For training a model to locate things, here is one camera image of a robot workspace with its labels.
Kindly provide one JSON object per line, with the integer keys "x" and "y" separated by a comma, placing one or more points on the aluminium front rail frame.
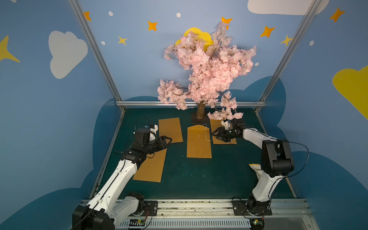
{"x": 219, "y": 214}

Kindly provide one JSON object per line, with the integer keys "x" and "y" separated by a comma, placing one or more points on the right circuit board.
{"x": 257, "y": 224}

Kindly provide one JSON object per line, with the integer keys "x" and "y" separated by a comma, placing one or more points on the left circuit board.
{"x": 137, "y": 223}

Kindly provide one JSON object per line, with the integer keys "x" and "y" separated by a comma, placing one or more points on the brown kraft envelope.
{"x": 198, "y": 142}
{"x": 152, "y": 168}
{"x": 171, "y": 127}

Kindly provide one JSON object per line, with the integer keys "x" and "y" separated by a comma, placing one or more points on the brown kraft file bag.
{"x": 214, "y": 125}

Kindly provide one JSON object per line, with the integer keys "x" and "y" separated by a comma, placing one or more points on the circuit board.
{"x": 137, "y": 223}
{"x": 257, "y": 224}

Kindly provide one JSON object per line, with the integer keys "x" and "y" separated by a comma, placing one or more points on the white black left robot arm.
{"x": 102, "y": 212}

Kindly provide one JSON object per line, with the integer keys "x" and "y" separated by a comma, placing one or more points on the dark metal tree base plate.
{"x": 196, "y": 121}

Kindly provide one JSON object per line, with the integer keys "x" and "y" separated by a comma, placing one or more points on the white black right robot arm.
{"x": 276, "y": 158}

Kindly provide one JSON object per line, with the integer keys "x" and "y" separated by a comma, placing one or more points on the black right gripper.
{"x": 225, "y": 134}

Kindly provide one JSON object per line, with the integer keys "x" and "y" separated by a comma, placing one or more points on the aluminium left corner post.
{"x": 83, "y": 22}

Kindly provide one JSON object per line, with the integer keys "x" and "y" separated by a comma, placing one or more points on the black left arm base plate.
{"x": 146, "y": 208}

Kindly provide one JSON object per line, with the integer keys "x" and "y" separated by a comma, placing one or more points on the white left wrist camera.
{"x": 153, "y": 131}

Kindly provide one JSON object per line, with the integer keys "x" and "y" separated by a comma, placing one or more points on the aluminium right corner post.
{"x": 298, "y": 36}

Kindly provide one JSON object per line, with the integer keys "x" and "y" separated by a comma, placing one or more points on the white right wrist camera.
{"x": 226, "y": 124}

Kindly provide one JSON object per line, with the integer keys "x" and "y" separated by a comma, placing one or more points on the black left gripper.
{"x": 158, "y": 143}

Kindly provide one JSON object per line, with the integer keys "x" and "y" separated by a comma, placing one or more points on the white yellow cloth strip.
{"x": 257, "y": 169}

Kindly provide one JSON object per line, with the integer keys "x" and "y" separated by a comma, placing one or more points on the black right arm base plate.
{"x": 251, "y": 208}

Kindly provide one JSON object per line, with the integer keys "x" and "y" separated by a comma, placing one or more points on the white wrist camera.
{"x": 153, "y": 131}
{"x": 226, "y": 124}

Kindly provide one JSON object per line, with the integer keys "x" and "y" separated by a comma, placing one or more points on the pink cherry blossom tree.
{"x": 214, "y": 64}

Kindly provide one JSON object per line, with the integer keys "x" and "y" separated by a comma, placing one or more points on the aluminium corner post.
{"x": 83, "y": 22}
{"x": 298, "y": 36}

